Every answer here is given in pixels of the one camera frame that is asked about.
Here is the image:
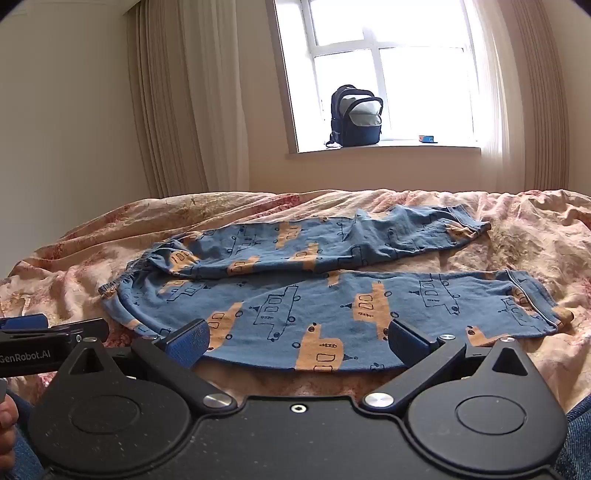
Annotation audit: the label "white framed window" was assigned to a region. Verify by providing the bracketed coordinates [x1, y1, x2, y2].
[272, 0, 483, 153]

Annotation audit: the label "person's left hand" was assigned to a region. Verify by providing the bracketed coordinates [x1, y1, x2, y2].
[0, 398, 20, 457]

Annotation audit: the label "person's leg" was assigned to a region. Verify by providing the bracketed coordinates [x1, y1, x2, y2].
[0, 392, 47, 480]
[556, 394, 591, 480]

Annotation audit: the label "pink floral bed blanket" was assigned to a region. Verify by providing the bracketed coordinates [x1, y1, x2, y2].
[0, 188, 591, 407]

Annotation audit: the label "blue printed pants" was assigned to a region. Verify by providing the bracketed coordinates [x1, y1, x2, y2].
[99, 205, 574, 373]

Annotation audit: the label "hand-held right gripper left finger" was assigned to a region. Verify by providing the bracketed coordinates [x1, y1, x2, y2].
[58, 318, 237, 411]

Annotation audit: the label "person's right leg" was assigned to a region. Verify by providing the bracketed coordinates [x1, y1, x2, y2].
[556, 394, 591, 480]

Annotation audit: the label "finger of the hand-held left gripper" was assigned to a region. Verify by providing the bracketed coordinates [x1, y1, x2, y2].
[0, 313, 49, 331]
[48, 318, 110, 343]

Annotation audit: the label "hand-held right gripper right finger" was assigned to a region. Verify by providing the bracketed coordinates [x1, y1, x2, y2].
[362, 318, 539, 411]

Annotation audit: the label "white windowsill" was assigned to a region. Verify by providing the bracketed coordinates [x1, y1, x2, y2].
[286, 145, 482, 160]

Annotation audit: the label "person's left leg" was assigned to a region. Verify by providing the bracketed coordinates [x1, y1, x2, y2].
[0, 392, 47, 480]

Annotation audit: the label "beige curtain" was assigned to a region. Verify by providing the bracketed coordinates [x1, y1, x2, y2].
[462, 0, 571, 193]
[127, 0, 296, 199]

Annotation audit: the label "dark blue backpack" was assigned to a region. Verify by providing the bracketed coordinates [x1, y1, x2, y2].
[325, 84, 385, 148]

